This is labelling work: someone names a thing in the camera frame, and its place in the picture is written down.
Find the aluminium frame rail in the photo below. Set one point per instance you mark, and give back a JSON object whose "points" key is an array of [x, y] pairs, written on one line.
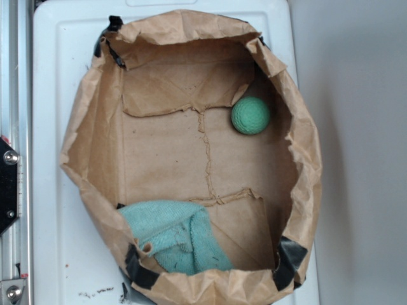
{"points": [[16, 101]]}

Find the white plastic tray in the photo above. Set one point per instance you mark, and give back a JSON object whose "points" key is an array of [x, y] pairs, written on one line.
{"points": [[72, 265]]}

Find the silver corner bracket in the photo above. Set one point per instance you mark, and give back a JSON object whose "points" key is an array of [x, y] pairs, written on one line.
{"points": [[12, 291]]}

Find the brown paper bag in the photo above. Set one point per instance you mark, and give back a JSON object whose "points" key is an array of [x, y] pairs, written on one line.
{"points": [[152, 121]]}

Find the black corner bracket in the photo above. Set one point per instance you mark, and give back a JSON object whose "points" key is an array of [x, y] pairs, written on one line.
{"points": [[8, 185]]}

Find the green textured ball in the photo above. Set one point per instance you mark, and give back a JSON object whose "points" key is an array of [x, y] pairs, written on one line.
{"points": [[250, 115]]}

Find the light blue cloth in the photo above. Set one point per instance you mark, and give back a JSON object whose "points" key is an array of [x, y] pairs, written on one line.
{"points": [[177, 234]]}

